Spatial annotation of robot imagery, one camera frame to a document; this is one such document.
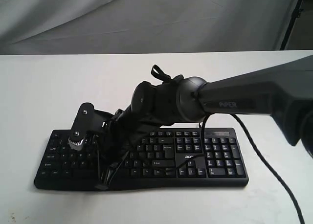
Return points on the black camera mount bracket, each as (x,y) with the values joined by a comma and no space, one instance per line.
(87,121)

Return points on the black tripod stand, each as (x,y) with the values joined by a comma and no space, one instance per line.
(296,13)

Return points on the grey backdrop cloth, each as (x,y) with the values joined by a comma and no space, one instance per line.
(29,27)

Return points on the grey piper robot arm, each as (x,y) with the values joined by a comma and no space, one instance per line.
(285,92)

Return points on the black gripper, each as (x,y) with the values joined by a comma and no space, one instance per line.
(124,130)

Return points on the black acer keyboard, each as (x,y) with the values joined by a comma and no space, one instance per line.
(168,157)

